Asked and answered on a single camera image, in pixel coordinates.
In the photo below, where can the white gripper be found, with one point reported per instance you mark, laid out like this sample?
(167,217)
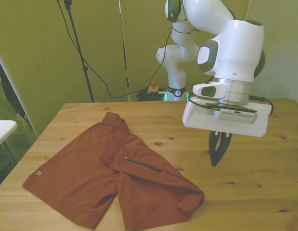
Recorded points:
(199,120)

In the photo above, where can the rust brown shorts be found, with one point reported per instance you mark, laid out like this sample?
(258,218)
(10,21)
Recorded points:
(79,173)

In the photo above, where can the yellow emergency stop button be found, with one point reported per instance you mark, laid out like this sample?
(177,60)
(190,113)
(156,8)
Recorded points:
(153,89)

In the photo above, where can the black tripod stand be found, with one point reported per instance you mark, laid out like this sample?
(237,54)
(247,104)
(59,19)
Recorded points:
(79,50)

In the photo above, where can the white folding table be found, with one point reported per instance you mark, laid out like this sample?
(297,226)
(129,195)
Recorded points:
(2,130)

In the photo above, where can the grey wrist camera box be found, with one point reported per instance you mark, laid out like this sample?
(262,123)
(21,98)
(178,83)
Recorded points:
(235,116)

